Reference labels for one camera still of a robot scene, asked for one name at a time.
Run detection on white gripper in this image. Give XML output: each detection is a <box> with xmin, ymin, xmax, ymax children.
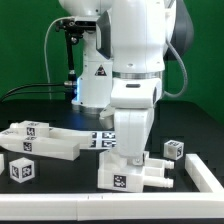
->
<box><xmin>99</xmin><ymin>105</ymin><xmax>154</xmax><ymax>158</ymax></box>

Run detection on white chair seat part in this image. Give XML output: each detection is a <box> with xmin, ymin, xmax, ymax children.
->
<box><xmin>98</xmin><ymin>149</ymin><xmax>174</xmax><ymax>193</ymax></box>

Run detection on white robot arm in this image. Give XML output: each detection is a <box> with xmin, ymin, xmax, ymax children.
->
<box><xmin>96</xmin><ymin>0</ymin><xmax>194</xmax><ymax>158</ymax></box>

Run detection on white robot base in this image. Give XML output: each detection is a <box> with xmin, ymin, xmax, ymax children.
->
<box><xmin>59</xmin><ymin>0</ymin><xmax>112</xmax><ymax>114</ymax></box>

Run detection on long white chair back part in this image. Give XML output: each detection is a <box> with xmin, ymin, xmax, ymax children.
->
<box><xmin>0</xmin><ymin>135</ymin><xmax>80</xmax><ymax>161</ymax></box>

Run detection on white tagged chair part rear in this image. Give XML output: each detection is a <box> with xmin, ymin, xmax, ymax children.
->
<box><xmin>10</xmin><ymin>120</ymin><xmax>92</xmax><ymax>149</ymax></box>

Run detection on paper sheet with tags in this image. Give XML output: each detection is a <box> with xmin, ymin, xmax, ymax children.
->
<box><xmin>81</xmin><ymin>131</ymin><xmax>116</xmax><ymax>150</ymax></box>

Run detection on small white tagged cube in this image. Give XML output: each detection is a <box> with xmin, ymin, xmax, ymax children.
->
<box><xmin>163</xmin><ymin>140</ymin><xmax>184</xmax><ymax>160</ymax></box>

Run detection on white tagged cube left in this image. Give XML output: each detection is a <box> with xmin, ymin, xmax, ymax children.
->
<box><xmin>9</xmin><ymin>157</ymin><xmax>35</xmax><ymax>183</ymax></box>

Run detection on white part at left edge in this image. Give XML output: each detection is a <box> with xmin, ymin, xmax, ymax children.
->
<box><xmin>0</xmin><ymin>154</ymin><xmax>4</xmax><ymax>175</ymax></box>

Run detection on white L-shaped fence frame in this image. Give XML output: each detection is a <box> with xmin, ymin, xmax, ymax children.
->
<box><xmin>0</xmin><ymin>154</ymin><xmax>224</xmax><ymax>221</ymax></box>

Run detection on black camera on stand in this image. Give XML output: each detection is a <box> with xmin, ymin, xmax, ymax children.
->
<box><xmin>55</xmin><ymin>17</ymin><xmax>96</xmax><ymax>99</ymax></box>

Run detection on black cables at base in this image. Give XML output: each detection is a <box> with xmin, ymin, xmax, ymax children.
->
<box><xmin>0</xmin><ymin>81</ymin><xmax>78</xmax><ymax>103</ymax></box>

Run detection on grey camera cable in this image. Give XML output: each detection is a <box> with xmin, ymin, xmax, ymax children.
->
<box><xmin>43</xmin><ymin>16</ymin><xmax>75</xmax><ymax>100</ymax></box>

